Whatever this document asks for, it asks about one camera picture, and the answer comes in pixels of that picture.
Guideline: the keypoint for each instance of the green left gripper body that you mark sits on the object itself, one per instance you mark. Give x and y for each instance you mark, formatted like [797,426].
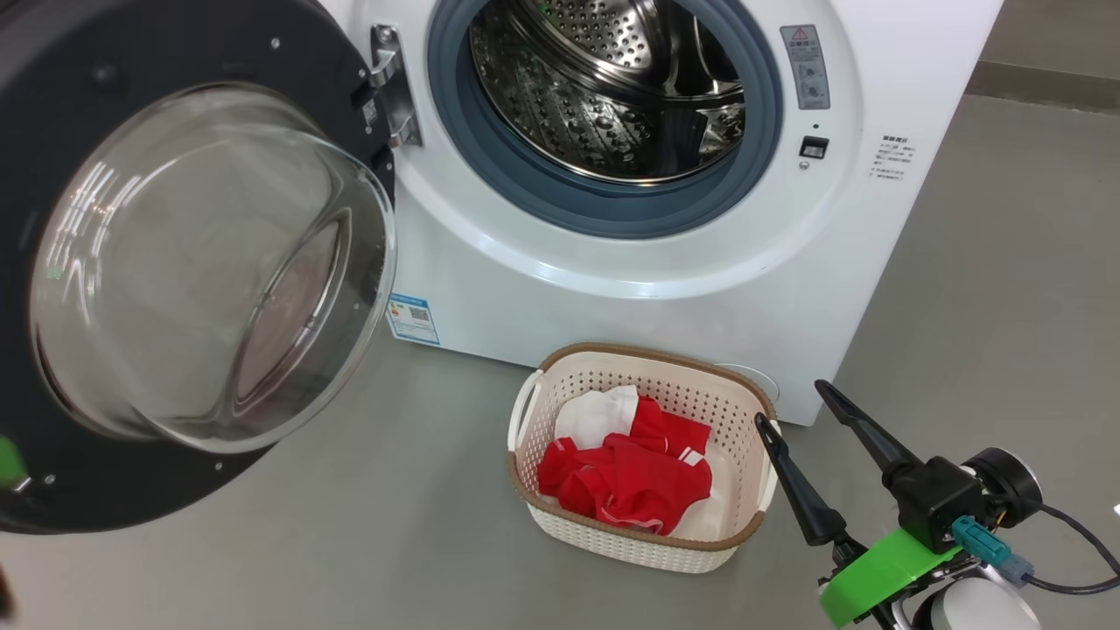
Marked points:
[9,464]

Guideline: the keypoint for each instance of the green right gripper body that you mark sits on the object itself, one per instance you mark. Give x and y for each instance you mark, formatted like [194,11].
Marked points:
[884,569]

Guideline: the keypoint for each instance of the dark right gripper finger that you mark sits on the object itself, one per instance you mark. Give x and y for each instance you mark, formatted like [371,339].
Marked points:
[805,499]
[866,424]

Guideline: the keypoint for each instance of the red garment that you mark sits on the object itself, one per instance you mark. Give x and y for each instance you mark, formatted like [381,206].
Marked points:
[630,481]

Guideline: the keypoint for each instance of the white garment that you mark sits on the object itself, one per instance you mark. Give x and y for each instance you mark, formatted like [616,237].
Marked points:
[599,411]

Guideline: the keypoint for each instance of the black glass washing machine door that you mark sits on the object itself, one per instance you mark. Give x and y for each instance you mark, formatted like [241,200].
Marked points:
[210,262]

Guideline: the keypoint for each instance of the cream perforated laundry basket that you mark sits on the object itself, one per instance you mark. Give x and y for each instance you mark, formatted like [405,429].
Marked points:
[639,547]

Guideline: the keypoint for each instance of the black door latch socket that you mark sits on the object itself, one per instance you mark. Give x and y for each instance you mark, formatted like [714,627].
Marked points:
[814,147]

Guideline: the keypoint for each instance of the white front-load washing machine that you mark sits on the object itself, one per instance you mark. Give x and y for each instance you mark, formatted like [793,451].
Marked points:
[612,289]

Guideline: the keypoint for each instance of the grey rubber door gasket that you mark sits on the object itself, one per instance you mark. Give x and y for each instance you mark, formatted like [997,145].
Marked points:
[525,188]

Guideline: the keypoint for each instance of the steel washing drum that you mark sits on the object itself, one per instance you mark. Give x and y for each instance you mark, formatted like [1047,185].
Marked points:
[595,96]

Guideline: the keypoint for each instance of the metal door hinge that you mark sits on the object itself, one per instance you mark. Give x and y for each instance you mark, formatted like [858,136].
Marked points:
[394,87]

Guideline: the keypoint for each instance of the grey warning sticker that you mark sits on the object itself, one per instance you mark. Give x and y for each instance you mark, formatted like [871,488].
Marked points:
[805,68]

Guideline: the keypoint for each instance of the blue energy label sticker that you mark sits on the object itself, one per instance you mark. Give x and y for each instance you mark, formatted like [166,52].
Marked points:
[413,319]

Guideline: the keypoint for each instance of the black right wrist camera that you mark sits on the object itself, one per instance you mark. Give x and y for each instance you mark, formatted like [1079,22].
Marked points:
[945,499]

